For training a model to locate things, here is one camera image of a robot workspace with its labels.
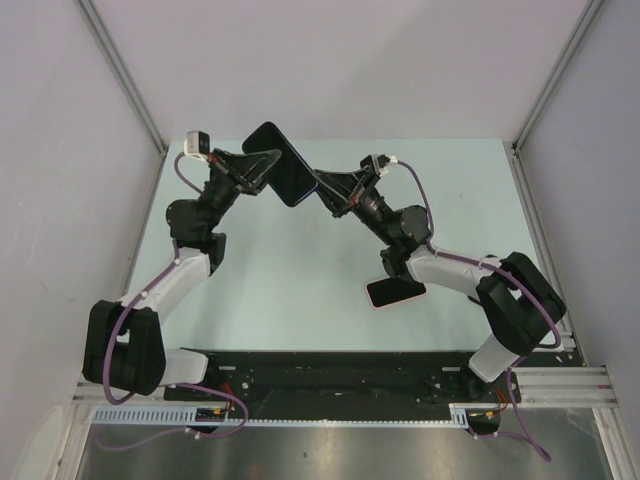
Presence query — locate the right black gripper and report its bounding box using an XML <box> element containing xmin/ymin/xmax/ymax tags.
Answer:
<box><xmin>306</xmin><ymin>167</ymin><xmax>395</xmax><ymax>247</ymax></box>

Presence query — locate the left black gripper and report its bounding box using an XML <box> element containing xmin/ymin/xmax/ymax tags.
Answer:
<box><xmin>199</xmin><ymin>149</ymin><xmax>285</xmax><ymax>234</ymax></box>

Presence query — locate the blue phone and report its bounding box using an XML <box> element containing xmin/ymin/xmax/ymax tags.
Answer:
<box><xmin>241</xmin><ymin>121</ymin><xmax>318</xmax><ymax>208</ymax></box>

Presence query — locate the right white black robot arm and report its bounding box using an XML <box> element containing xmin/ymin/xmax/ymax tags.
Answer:
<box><xmin>313</xmin><ymin>155</ymin><xmax>566</xmax><ymax>401</ymax></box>

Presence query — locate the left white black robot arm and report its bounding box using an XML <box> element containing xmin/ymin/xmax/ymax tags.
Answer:
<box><xmin>82</xmin><ymin>149</ymin><xmax>281</xmax><ymax>405</ymax></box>

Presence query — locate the phone in pink case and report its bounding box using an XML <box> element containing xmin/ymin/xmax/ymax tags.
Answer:
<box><xmin>366</xmin><ymin>277</ymin><xmax>427</xmax><ymax>309</ymax></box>

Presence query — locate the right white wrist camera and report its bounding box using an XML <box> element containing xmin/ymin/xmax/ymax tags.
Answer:
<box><xmin>360</xmin><ymin>154</ymin><xmax>399</xmax><ymax>178</ymax></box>

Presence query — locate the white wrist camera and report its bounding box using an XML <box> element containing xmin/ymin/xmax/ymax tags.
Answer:
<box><xmin>183</xmin><ymin>130</ymin><xmax>210</xmax><ymax>162</ymax></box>
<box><xmin>360</xmin><ymin>154</ymin><xmax>399</xmax><ymax>178</ymax></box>

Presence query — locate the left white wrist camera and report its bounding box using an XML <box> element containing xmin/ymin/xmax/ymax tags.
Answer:
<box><xmin>183</xmin><ymin>130</ymin><xmax>210</xmax><ymax>162</ymax></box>

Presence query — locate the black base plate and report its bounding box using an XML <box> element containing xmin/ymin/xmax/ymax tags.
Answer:
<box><xmin>164</xmin><ymin>351</ymin><xmax>520</xmax><ymax>422</ymax></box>

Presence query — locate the left aluminium frame post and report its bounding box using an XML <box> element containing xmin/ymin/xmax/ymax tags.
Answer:
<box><xmin>73</xmin><ymin>0</ymin><xmax>168</xmax><ymax>155</ymax></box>

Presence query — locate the aluminium frame post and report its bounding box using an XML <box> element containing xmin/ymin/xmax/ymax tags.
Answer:
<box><xmin>73</xmin><ymin>0</ymin><xmax>168</xmax><ymax>155</ymax></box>
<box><xmin>511</xmin><ymin>0</ymin><xmax>608</xmax><ymax>152</ymax></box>

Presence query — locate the grey slotted cable duct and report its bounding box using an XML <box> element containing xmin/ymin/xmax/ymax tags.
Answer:
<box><xmin>94</xmin><ymin>405</ymin><xmax>474</xmax><ymax>427</ymax></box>

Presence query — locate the aluminium front rail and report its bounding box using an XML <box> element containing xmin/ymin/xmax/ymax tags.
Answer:
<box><xmin>72</xmin><ymin>365</ymin><xmax>618</xmax><ymax>408</ymax></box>

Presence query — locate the right aluminium frame post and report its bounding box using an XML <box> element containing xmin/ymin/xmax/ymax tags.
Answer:
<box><xmin>511</xmin><ymin>0</ymin><xmax>608</xmax><ymax>152</ymax></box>

